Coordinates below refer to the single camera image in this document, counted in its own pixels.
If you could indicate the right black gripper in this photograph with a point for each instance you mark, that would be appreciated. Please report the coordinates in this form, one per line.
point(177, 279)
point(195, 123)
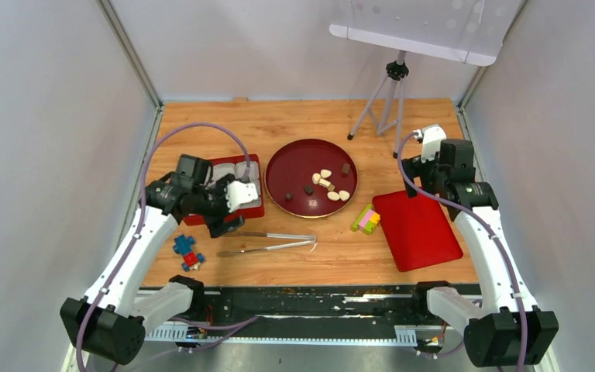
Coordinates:
point(414, 167)

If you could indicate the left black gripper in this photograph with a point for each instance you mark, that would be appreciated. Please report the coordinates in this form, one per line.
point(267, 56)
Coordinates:
point(218, 224)

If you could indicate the dark square chocolate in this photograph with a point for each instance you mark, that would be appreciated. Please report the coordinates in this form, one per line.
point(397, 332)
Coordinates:
point(345, 169)

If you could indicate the white brown chocolate bar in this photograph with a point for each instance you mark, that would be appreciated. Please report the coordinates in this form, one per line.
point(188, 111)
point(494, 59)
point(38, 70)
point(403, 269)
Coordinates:
point(326, 184)

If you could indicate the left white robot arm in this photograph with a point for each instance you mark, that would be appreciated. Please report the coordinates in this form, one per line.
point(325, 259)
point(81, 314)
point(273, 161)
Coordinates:
point(108, 320)

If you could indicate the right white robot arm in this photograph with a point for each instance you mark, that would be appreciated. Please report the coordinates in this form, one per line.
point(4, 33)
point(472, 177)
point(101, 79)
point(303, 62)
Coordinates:
point(508, 329)

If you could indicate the blue red toy car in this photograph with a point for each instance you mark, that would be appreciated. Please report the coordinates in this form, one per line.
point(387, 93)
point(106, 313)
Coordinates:
point(184, 247)

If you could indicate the white paper cup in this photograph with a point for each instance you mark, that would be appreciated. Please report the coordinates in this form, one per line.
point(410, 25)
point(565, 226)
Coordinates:
point(251, 170)
point(222, 169)

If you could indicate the red box lid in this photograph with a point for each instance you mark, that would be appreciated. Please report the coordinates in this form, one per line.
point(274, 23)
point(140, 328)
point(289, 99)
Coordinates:
point(416, 230)

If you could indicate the green pink toy blocks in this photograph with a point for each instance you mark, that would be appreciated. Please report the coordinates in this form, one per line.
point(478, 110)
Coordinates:
point(367, 221)

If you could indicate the dark red round tray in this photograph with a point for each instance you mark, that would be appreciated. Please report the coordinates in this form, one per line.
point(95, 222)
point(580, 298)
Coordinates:
point(291, 168)

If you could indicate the grey tripod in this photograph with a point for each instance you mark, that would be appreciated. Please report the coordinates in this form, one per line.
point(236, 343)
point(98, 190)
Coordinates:
point(392, 113)

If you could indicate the white board on tripod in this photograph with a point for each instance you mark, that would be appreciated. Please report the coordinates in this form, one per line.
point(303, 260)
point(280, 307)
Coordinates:
point(467, 31)

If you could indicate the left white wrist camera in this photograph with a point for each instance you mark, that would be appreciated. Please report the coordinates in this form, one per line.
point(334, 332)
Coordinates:
point(238, 193)

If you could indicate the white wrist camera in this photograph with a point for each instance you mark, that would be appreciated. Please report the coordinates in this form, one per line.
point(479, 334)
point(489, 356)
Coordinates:
point(430, 138)
point(238, 193)

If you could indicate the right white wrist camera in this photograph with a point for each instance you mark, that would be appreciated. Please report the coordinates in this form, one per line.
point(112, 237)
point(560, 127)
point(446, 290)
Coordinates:
point(430, 138)

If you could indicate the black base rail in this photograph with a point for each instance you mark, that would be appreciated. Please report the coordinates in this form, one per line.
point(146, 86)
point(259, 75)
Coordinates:
point(375, 315)

